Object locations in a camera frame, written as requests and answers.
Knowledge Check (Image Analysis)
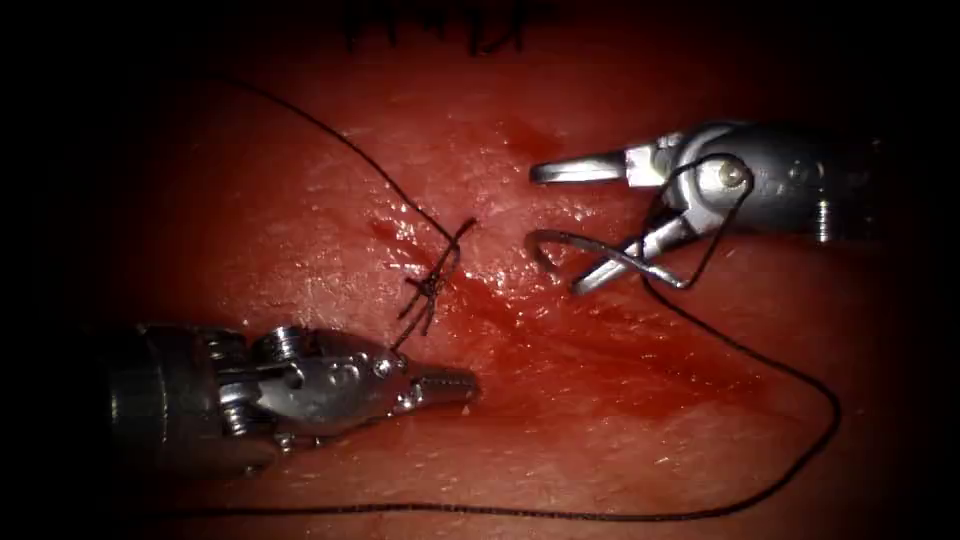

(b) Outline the left arm needle driver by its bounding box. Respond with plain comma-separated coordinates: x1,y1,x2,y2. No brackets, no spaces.
198,323,419,453

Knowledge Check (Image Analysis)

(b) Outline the black thread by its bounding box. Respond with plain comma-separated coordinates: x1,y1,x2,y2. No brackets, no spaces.
149,74,843,523

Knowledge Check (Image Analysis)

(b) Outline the black stitching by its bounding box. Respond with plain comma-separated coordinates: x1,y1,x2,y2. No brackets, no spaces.
389,215,480,355
341,0,530,60

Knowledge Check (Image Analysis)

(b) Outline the right arm needle driver jaw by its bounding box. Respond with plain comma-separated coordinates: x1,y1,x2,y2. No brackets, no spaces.
529,142,670,187
571,214,703,297

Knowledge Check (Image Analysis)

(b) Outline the tissue pad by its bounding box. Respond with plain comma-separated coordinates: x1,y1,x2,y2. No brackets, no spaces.
67,14,924,540

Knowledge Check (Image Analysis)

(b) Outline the curved steel needle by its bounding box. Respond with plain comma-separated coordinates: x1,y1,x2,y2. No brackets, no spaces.
523,228,691,292

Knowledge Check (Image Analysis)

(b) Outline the right arm needle driver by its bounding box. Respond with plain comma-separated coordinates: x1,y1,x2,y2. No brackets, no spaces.
662,118,837,244

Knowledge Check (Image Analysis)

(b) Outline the left arm needle driver jaw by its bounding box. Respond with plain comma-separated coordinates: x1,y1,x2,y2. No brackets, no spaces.
407,365,481,411

